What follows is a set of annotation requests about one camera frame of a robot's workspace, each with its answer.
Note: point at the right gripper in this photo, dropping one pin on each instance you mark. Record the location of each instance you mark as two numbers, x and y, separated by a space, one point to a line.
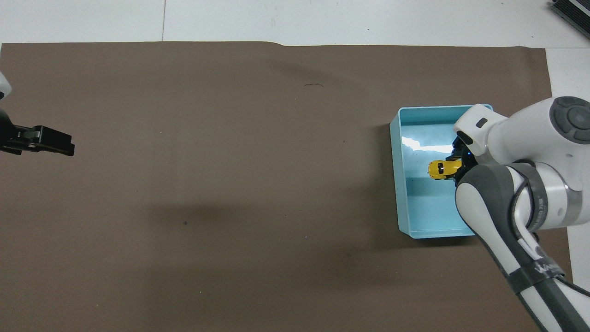
464 148

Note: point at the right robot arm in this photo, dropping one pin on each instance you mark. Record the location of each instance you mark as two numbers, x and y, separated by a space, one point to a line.
521 138

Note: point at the light blue plastic bin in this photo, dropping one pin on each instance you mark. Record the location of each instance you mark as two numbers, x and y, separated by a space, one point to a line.
428 212

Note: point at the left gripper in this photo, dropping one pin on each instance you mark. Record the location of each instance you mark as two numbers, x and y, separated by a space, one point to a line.
14 137

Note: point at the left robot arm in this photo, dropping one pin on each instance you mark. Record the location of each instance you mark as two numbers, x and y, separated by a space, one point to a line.
3 86

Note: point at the black stand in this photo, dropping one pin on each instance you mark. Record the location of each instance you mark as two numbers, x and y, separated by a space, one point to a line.
574 11

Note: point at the yellow toy beetle car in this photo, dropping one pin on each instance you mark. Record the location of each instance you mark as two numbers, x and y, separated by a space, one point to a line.
440 169

